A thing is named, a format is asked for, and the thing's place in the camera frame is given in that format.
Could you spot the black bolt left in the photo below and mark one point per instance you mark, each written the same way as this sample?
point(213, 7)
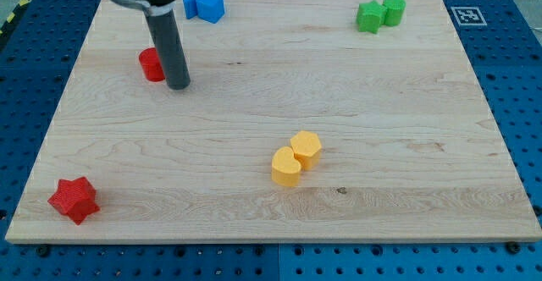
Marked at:
point(43, 250)

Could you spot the yellow hexagon block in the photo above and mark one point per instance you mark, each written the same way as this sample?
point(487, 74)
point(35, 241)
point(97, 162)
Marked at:
point(307, 149)

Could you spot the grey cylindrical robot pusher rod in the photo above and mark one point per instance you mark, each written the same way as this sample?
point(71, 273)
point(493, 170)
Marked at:
point(166, 39)

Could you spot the black bolt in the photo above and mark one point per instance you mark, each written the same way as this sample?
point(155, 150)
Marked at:
point(43, 250)
point(513, 247)

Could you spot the yellow heart block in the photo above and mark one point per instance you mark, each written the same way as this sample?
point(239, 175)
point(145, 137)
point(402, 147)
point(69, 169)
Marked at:
point(286, 170)

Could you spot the red star block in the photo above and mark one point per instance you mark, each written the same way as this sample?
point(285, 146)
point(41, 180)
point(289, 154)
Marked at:
point(75, 199)

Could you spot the wooden board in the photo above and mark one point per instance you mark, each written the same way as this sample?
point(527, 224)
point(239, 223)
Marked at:
point(410, 150)

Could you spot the blue cube block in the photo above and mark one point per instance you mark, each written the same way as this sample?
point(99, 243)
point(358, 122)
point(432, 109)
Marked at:
point(190, 8)

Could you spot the red cylinder block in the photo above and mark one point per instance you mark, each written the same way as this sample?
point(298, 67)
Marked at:
point(150, 64)

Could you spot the white fiducial marker tag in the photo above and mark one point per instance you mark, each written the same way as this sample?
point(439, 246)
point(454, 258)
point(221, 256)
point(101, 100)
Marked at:
point(468, 16)

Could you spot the green star block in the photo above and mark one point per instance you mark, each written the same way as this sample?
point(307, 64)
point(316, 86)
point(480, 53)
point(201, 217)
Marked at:
point(370, 16)

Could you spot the black bolt right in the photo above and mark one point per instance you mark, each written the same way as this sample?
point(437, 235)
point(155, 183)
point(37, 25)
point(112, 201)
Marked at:
point(513, 247)

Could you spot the green cylinder block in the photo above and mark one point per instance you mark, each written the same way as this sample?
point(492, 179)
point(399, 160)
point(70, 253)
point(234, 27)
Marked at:
point(394, 12)

